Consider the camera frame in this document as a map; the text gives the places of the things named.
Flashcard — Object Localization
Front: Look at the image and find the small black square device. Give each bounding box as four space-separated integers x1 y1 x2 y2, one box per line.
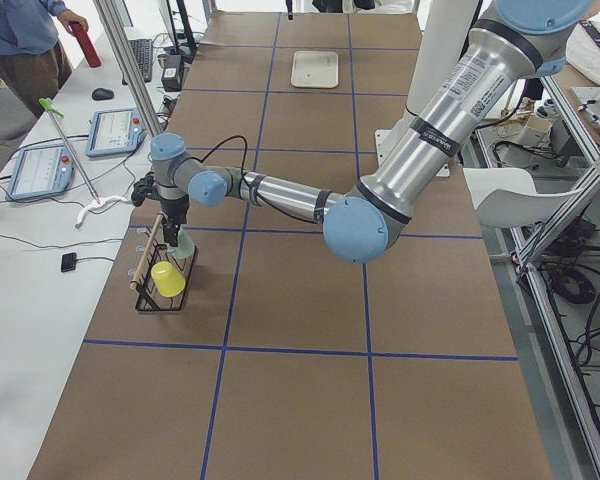
60 252 78 273

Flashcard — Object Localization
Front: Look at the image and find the person in blue shirt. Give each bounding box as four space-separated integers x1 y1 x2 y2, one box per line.
0 0 89 118

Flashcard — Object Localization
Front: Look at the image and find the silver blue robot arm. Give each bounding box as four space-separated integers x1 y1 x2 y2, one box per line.
151 1 592 263

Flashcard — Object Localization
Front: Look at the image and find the black computer mouse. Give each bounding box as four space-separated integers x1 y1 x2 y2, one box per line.
91 88 115 101

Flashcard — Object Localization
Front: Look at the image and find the black box on desk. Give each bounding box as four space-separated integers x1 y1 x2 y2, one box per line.
161 55 184 92

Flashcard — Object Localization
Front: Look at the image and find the near blue teach pendant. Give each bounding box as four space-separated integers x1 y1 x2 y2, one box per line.
6 144 74 201

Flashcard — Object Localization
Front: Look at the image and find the blue teach pendant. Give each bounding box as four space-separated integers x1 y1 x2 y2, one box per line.
6 144 74 201
86 108 146 158

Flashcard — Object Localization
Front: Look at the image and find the far blue teach pendant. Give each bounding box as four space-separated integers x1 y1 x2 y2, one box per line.
86 108 146 158

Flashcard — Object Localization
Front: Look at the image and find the wooden rack handle rod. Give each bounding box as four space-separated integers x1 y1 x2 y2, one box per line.
129 212 164 290

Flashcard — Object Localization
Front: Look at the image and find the red cylindrical bottle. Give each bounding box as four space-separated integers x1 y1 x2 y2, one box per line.
69 22 102 68

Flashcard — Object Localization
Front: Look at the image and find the white plastic chair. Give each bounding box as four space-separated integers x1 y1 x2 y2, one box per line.
463 167 584 228

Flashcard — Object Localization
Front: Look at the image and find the black computer keyboard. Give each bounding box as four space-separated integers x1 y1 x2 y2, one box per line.
128 39 153 83

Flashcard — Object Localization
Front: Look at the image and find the green tipped reacher stick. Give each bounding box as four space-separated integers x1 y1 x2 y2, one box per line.
38 97 130 229

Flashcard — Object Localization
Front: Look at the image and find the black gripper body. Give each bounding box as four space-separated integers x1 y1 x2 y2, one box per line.
160 196 189 228

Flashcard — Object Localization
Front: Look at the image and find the cream rabbit print tray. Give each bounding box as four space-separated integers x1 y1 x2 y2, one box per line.
290 51 339 89

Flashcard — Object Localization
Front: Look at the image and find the light green plastic cup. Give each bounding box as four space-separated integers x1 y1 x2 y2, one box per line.
171 229 196 260

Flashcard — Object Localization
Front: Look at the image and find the black wire cup rack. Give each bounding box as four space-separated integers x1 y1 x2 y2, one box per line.
134 223 198 312

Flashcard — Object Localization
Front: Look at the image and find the aluminium frame post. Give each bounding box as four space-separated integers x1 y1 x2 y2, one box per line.
93 0 163 146

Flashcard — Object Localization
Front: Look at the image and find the yellow plastic cup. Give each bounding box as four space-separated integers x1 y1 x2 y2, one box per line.
150 261 186 298

